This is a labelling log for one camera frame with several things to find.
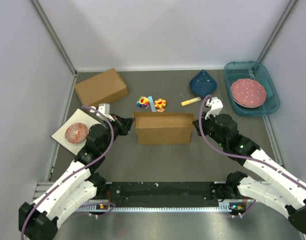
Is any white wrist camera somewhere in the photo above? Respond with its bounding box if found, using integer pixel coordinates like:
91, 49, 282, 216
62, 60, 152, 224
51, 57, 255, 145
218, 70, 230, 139
90, 103, 115, 122
204, 97, 223, 120

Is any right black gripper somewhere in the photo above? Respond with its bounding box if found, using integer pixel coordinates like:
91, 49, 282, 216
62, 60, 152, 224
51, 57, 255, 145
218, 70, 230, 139
192, 110, 227, 148

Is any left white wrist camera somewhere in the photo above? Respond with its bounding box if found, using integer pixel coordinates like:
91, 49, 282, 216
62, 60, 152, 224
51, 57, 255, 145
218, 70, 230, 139
90, 103, 115, 122

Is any small orange patterned clip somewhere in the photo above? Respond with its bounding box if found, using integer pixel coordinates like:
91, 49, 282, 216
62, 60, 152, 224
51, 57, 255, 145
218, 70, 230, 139
156, 108, 165, 113

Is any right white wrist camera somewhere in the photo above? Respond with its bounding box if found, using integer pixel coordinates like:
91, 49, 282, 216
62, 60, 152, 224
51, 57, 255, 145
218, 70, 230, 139
204, 97, 223, 120

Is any orange plush flower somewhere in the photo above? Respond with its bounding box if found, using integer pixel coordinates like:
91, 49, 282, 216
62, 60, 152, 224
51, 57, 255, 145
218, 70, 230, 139
154, 98, 167, 109

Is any dark blue teardrop dish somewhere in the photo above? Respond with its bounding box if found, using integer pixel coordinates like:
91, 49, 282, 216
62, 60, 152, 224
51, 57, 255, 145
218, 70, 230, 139
189, 69, 218, 99

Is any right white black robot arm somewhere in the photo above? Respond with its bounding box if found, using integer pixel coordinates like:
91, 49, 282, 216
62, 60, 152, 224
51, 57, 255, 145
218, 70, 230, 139
193, 112, 306, 235

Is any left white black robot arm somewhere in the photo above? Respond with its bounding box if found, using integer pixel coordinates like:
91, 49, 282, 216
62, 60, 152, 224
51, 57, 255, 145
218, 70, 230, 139
18, 114, 134, 240

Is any rainbow plush flower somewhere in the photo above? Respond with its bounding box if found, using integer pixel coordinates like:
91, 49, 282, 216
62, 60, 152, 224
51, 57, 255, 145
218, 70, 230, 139
136, 96, 150, 108

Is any grey slotted cable duct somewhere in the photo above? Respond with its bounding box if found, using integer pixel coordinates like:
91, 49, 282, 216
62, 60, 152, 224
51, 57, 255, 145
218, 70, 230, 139
75, 201, 246, 213

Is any brown cardboard box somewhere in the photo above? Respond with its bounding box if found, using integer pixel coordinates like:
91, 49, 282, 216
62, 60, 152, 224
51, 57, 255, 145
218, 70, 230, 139
133, 112, 195, 145
74, 68, 129, 107

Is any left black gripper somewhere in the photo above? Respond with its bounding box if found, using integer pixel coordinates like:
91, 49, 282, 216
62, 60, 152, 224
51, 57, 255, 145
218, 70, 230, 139
101, 113, 136, 153

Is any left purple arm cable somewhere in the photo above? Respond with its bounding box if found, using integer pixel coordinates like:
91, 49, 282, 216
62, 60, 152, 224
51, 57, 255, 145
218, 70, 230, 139
19, 104, 115, 240

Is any yellow highlighter pen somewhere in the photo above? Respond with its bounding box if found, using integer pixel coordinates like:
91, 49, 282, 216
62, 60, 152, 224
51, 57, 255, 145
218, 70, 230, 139
181, 97, 201, 107

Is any teal transparent plastic bin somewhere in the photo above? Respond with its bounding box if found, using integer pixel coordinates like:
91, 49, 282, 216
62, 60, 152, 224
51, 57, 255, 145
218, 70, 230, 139
223, 61, 280, 117

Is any light blue highlighter pen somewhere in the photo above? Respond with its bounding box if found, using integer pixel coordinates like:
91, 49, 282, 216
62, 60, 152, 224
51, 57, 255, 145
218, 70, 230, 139
148, 96, 157, 112

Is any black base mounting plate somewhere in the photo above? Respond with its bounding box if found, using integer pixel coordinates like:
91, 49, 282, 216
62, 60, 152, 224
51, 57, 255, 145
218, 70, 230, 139
90, 181, 244, 209

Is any red patterned bowl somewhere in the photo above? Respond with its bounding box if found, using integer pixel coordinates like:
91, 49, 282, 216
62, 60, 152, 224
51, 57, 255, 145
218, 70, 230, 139
64, 122, 89, 144

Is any closed brown cardboard box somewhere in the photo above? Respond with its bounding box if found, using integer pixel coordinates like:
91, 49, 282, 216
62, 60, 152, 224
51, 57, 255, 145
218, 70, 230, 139
74, 68, 129, 107

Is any pink polka dot plate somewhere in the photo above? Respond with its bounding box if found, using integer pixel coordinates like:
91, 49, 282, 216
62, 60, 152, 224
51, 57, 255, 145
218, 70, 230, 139
230, 78, 267, 109

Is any white square board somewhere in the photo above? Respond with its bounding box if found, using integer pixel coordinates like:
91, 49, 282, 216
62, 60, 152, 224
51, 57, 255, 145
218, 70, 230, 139
51, 109, 100, 155

